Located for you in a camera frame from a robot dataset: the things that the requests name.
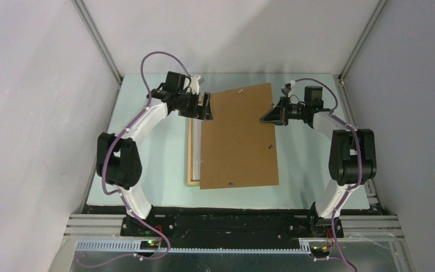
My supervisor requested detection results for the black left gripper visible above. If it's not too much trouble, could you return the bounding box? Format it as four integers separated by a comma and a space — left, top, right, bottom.
176, 90, 212, 121

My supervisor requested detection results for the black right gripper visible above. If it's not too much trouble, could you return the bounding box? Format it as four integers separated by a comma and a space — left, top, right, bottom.
260, 96, 308, 126

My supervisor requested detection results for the beach landscape photo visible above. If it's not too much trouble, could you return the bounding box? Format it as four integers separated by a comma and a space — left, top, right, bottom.
192, 120, 202, 181

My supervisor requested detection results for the brown cardboard backing board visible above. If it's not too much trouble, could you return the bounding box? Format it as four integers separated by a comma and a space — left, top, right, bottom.
199, 83, 279, 189

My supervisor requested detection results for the wooden picture frame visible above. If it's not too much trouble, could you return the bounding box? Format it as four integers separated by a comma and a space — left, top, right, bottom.
186, 118, 200, 187

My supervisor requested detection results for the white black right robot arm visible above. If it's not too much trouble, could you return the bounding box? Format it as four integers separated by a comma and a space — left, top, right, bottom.
260, 83, 377, 237

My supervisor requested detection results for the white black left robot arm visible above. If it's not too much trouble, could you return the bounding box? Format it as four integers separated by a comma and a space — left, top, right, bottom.
96, 71, 213, 236

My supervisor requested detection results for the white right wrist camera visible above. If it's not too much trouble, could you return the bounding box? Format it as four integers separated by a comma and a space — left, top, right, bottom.
281, 80, 296, 97

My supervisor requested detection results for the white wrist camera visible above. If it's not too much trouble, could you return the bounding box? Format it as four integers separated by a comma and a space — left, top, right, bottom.
281, 80, 296, 97
186, 75, 204, 95

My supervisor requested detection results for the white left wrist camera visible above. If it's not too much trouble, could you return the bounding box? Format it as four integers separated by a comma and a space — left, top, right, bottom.
186, 75, 204, 95

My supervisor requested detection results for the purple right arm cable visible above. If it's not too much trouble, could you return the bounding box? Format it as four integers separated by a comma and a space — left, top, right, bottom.
294, 78, 365, 272

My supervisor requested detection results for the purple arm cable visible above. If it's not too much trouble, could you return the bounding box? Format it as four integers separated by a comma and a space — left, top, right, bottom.
294, 78, 365, 272
75, 52, 192, 270

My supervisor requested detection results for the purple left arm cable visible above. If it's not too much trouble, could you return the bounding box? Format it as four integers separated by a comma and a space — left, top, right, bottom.
75, 52, 192, 270

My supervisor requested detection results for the grey slotted cable duct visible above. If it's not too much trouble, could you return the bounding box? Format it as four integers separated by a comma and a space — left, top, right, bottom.
75, 239, 311, 254

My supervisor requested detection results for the right aluminium corner post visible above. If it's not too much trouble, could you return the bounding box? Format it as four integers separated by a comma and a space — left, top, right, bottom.
339, 0, 388, 81

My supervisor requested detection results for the aluminium corner post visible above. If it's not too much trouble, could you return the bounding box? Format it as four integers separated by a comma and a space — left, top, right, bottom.
339, 0, 388, 81
72, 0, 123, 85

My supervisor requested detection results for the left aluminium corner post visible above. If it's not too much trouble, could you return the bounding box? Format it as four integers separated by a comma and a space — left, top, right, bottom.
72, 0, 123, 85

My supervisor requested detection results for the aluminium front rail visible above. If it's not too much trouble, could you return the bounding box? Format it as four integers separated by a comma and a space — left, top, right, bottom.
64, 214, 404, 244

